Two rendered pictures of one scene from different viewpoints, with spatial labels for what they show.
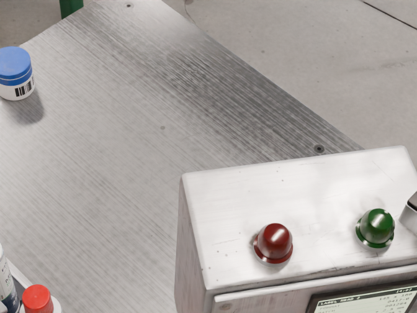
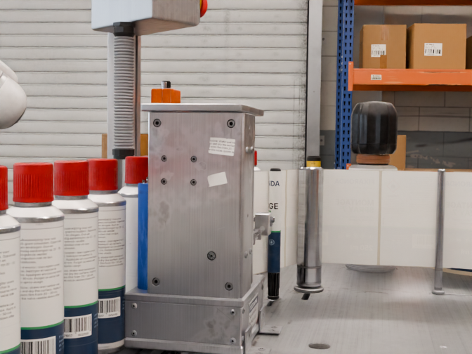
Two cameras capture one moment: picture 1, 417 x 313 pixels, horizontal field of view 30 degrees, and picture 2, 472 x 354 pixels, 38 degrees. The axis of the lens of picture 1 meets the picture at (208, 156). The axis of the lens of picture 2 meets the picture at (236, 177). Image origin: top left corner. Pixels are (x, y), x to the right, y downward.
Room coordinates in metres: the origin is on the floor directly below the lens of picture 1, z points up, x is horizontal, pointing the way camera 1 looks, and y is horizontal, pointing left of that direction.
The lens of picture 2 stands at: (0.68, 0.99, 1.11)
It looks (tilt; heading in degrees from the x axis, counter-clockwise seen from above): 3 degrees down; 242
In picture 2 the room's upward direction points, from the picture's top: 1 degrees clockwise
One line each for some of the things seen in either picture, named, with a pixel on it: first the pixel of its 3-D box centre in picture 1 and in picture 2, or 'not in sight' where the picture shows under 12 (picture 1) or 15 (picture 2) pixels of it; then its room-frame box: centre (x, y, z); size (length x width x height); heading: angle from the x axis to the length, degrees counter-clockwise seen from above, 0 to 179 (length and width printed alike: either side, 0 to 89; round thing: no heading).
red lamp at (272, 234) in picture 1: (274, 241); not in sight; (0.26, -0.05, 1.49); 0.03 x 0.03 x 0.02
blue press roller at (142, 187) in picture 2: not in sight; (152, 251); (0.41, 0.28, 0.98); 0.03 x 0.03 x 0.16
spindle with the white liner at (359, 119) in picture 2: not in sight; (372, 185); (-0.11, 0.01, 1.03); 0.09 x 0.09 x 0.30
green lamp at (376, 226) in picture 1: (376, 226); not in sight; (0.28, -0.12, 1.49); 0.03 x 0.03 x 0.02
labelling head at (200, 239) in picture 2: not in sight; (199, 223); (0.35, 0.28, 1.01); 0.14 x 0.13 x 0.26; 51
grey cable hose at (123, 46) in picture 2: not in sight; (123, 91); (0.33, -0.04, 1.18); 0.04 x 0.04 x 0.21
